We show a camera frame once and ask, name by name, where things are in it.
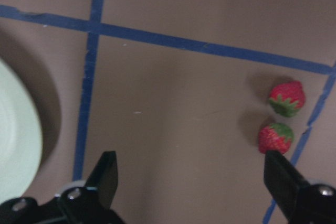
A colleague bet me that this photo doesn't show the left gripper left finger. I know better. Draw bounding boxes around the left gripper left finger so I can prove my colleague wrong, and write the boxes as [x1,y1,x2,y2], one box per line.
[85,151,118,208]

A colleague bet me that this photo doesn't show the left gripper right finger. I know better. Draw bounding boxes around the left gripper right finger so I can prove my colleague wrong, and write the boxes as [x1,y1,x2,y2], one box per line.
[264,150,310,219]

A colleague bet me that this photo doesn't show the strawberry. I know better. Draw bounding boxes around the strawberry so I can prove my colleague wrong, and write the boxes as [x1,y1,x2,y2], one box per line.
[258,123,295,154]
[268,81,306,118]

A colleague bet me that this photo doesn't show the light green plate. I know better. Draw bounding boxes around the light green plate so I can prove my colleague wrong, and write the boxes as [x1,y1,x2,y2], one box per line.
[1,61,43,202]

